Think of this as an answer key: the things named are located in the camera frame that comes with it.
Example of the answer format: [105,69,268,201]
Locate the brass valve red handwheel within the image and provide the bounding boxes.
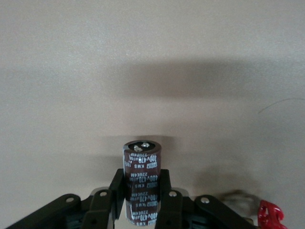
[247,199,285,229]

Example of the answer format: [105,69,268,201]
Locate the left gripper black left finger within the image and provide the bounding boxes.
[4,168,127,229]

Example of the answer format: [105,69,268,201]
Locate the brown table cover sheet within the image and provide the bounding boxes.
[0,0,305,229]

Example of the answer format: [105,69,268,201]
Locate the black connector block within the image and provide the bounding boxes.
[122,140,163,226]

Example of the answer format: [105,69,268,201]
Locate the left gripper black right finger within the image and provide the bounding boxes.
[154,168,258,229]

